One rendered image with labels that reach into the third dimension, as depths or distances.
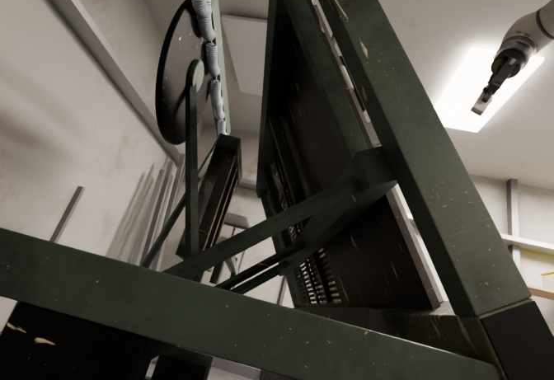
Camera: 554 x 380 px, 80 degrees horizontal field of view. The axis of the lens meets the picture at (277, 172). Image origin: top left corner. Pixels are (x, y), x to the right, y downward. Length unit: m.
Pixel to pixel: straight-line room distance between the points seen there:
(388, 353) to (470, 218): 0.27
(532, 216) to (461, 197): 5.32
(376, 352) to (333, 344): 0.06
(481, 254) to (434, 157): 0.18
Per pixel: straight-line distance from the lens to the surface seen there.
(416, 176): 0.66
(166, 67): 1.62
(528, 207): 6.02
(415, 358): 0.60
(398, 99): 0.73
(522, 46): 1.21
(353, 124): 0.82
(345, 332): 0.56
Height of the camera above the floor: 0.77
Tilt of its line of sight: 23 degrees up
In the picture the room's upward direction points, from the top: 16 degrees clockwise
